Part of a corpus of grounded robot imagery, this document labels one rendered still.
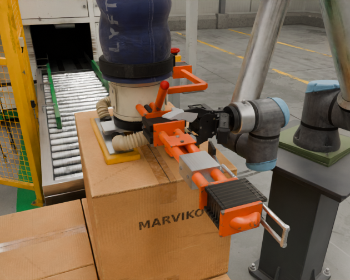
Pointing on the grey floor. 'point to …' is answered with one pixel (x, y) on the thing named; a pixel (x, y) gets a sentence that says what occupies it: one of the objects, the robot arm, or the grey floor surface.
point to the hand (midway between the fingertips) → (167, 130)
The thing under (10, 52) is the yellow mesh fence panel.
